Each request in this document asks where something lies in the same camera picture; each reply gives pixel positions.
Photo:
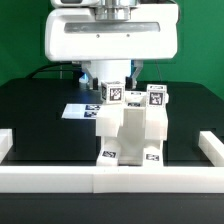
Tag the white sheet with fiducial tags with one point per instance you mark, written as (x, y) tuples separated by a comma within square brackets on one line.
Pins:
[(81, 111)]

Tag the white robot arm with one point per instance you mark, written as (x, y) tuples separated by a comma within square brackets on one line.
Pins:
[(111, 10)]

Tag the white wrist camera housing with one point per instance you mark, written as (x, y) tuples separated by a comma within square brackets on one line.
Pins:
[(73, 3)]

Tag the white chair seat part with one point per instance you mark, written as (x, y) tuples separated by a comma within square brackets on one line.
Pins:
[(133, 137)]

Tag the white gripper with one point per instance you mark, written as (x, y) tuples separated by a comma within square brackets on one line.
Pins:
[(75, 34)]

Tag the white chair back part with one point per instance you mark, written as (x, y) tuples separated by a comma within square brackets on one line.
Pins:
[(111, 116)]

